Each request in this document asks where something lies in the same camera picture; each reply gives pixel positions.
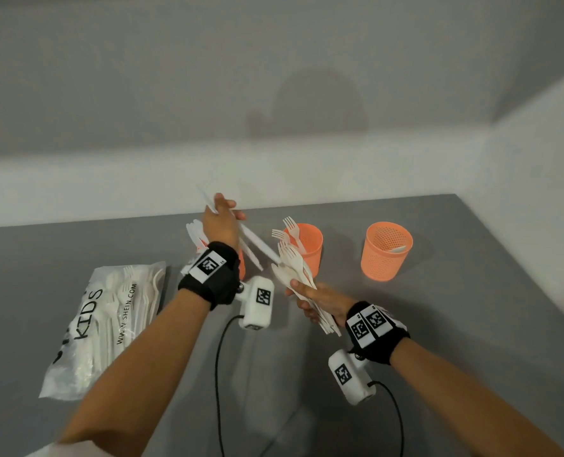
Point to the person's right hand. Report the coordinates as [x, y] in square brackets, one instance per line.
[329, 302]

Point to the person's left hand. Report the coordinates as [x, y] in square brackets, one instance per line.
[221, 226]

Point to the person's left fingers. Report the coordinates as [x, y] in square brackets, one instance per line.
[224, 201]

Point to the person's right thumb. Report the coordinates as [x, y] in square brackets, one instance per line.
[303, 289]

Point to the bundle of white plastic cutlery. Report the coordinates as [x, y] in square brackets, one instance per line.
[295, 270]

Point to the white plastic knife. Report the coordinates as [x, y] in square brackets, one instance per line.
[252, 254]
[260, 243]

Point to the person's left forearm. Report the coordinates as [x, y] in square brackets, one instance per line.
[143, 371]

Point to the person's right forearm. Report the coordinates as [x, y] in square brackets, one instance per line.
[462, 399]

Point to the bunch of white plastic knives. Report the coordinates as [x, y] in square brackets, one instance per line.
[197, 235]

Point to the orange perforated plastic cup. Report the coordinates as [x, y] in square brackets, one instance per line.
[384, 261]
[311, 245]
[241, 266]

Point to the white plastic fork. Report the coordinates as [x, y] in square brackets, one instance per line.
[281, 235]
[293, 233]

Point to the black left wristband with marker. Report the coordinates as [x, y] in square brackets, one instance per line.
[210, 276]

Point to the black right wristband with markers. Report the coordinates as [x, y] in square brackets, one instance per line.
[377, 333]

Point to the white plastic spoon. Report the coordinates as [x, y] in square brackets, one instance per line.
[398, 250]

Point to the pile of bagged white cutlery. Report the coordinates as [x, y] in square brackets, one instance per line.
[124, 299]

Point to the clear printed plastic bag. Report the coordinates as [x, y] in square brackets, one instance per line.
[79, 337]

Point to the white sleeve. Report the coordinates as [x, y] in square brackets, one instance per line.
[72, 449]

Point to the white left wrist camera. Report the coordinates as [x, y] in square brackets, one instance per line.
[258, 302]

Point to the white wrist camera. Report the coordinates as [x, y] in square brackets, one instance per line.
[351, 375]
[258, 302]

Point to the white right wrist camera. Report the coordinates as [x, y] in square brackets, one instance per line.
[351, 375]

